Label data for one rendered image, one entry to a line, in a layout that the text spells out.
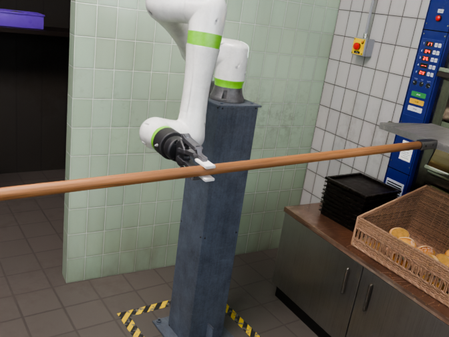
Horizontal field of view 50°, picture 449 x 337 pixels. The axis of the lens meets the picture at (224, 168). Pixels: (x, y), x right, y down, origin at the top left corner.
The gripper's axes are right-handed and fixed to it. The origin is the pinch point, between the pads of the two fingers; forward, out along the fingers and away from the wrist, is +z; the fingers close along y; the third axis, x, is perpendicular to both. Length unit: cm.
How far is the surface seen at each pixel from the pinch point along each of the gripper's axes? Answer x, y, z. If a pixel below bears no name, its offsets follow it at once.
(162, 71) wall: -43, -3, -126
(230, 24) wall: -82, -29, -125
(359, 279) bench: -96, 71, -15
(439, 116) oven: -155, 2, -35
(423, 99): -152, -4, -44
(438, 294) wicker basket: -102, 58, 19
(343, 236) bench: -105, 62, -37
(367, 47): -152, -24, -89
